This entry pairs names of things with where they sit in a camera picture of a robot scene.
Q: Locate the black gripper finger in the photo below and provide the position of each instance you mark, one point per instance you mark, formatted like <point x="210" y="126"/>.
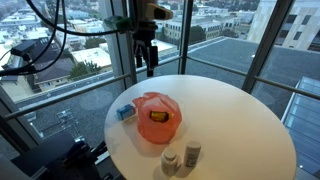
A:
<point x="138" y="59"/>
<point x="150" y="70"/>

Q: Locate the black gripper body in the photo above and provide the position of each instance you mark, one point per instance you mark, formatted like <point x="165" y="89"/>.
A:
<point x="146" y="36"/>

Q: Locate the blue Mentos bottle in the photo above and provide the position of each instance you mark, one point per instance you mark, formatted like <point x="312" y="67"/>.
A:
<point x="125" y="112"/>

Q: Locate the brown bottle with yellow label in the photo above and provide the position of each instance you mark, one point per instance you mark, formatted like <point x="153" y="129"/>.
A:
<point x="159" y="116"/>

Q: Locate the orange plastic bag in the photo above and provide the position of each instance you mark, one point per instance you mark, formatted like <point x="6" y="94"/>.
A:
<point x="156" y="133"/>

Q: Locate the tall white pill bottle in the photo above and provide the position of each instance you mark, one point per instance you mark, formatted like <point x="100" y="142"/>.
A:
<point x="192" y="155"/>

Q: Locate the short white pill bottle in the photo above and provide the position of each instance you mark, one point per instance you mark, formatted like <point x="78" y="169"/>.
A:
<point x="169" y="163"/>

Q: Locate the black equipment cart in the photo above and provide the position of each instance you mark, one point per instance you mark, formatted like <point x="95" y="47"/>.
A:
<point x="56" y="160"/>

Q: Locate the glass skylight roof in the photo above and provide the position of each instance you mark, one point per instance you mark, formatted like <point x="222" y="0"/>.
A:
<point x="305" y="126"/>

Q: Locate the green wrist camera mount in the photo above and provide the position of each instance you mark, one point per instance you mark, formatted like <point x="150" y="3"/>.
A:
<point x="118" y="23"/>

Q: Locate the black camera on tripod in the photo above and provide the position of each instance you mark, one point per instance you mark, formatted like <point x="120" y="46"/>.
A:
<point x="21" y="50"/>

